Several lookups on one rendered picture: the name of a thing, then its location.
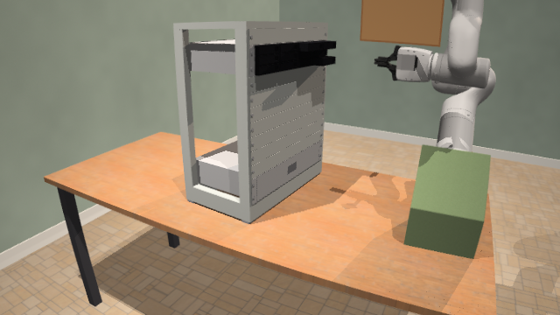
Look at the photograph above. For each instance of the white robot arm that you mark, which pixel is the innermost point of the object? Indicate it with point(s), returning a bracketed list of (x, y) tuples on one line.
[(460, 67)]

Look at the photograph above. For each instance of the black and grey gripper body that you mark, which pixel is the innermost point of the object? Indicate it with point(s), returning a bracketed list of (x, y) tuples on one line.
[(423, 65)]

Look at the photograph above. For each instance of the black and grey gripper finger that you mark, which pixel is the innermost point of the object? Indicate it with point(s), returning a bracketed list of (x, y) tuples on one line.
[(390, 67), (391, 57)]

